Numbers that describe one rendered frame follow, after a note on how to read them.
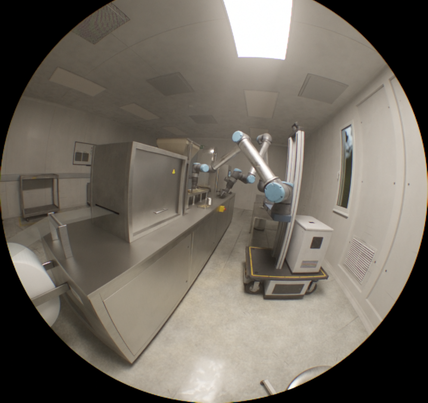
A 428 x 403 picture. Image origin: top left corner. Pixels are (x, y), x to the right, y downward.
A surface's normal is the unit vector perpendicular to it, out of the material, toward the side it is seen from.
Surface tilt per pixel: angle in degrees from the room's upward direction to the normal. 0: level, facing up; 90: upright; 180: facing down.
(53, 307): 90
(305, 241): 90
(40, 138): 90
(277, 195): 94
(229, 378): 0
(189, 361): 0
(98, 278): 0
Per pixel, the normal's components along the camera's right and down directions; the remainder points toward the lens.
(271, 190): -0.66, 0.07
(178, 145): -0.28, 0.52
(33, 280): 0.96, 0.13
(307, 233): -0.17, 0.07
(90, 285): 0.11, -0.99
